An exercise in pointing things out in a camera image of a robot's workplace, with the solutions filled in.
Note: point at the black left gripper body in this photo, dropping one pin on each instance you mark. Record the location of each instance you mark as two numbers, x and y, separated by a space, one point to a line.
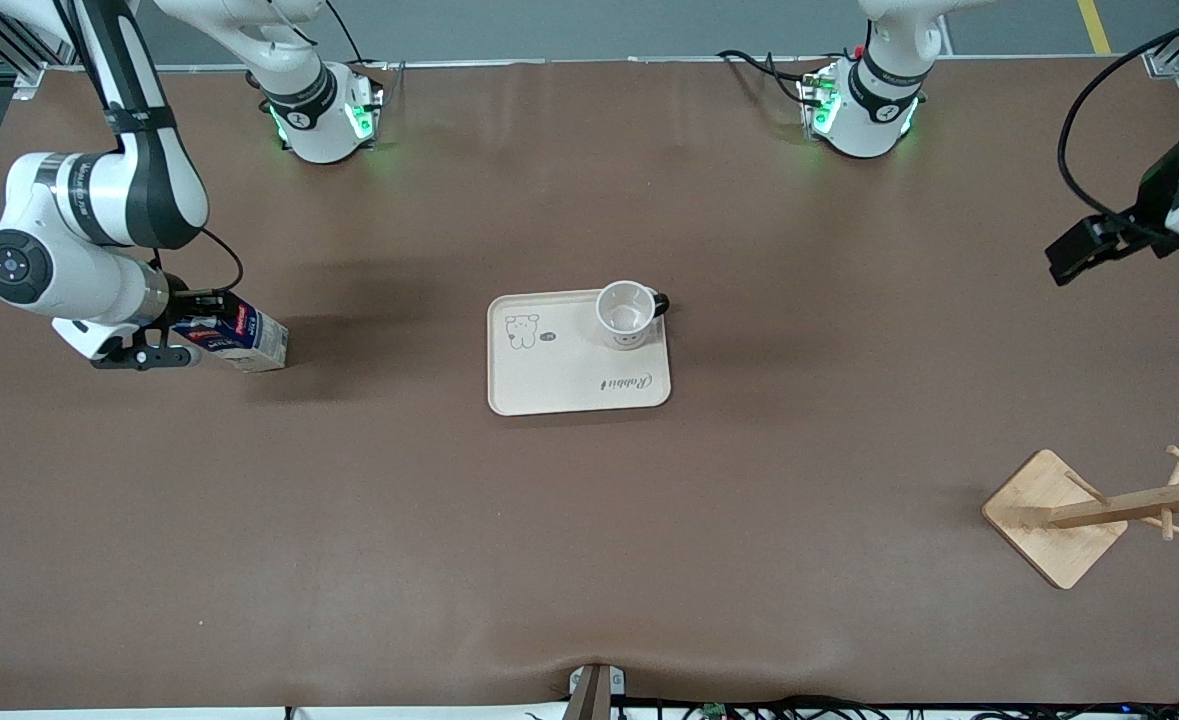
1145 224

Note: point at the white smiley face cup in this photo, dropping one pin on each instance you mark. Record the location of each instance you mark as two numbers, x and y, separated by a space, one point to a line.
627 310

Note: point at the blue Pascal milk carton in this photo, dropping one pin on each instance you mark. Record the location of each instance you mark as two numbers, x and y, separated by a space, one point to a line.
249 340

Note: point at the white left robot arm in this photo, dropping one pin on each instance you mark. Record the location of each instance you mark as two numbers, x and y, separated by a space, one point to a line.
869 110

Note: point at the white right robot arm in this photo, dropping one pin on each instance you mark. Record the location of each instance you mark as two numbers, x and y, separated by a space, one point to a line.
149 190

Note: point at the wooden mug rack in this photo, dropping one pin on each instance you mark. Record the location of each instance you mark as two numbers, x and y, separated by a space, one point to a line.
1049 520

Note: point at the white rabbit print tray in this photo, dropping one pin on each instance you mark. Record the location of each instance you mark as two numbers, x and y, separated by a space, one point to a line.
569 375

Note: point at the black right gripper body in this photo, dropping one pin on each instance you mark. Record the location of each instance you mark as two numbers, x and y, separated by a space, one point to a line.
177 306

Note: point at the metal table edge clamp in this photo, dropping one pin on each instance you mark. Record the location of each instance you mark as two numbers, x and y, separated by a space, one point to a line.
594 690

